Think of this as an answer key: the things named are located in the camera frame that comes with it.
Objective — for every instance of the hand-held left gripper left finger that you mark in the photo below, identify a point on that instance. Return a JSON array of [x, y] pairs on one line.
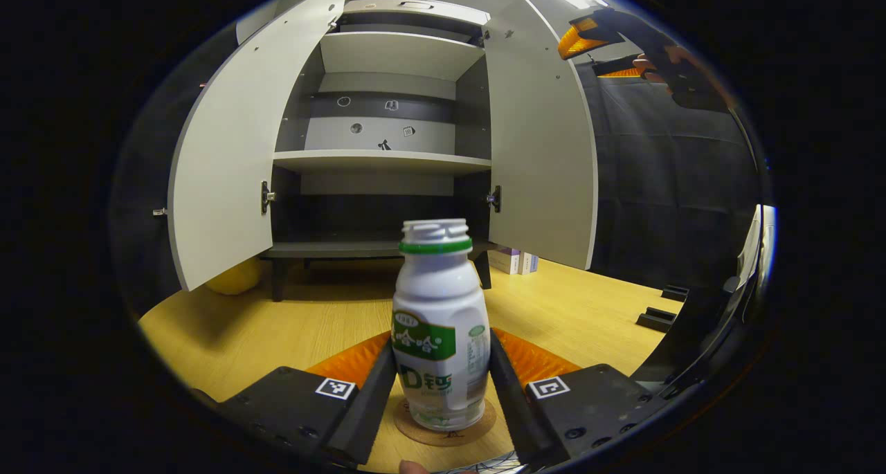
[[360, 412]]

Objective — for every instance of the round cork coaster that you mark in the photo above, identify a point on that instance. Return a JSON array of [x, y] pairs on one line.
[[446, 438]]

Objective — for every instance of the white cabinet shelf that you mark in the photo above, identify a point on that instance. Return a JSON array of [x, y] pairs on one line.
[[381, 161], [398, 55]]

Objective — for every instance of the small white box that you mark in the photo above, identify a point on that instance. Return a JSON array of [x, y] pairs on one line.
[[529, 263]]

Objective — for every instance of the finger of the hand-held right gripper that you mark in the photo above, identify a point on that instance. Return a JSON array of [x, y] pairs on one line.
[[619, 69], [578, 38]]

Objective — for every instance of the white cabinet drawer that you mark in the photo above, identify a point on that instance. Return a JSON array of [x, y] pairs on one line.
[[387, 12]]

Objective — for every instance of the white and purple box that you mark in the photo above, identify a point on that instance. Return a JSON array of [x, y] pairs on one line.
[[504, 261]]

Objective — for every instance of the white cabinet door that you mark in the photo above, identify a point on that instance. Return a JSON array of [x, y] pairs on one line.
[[543, 149], [235, 149]]

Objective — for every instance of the white bottle with green label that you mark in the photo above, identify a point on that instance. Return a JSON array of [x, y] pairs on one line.
[[439, 308]]

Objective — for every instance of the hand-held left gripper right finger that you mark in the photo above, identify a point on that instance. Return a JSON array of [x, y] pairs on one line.
[[519, 418]]

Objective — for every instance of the small black block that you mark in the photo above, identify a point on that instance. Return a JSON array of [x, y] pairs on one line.
[[675, 293], [656, 320]]

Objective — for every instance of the yellow round object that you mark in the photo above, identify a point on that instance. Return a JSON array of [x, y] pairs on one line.
[[235, 279]]

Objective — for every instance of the white and grey cabinet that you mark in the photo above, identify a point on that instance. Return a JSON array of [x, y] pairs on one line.
[[381, 131]]

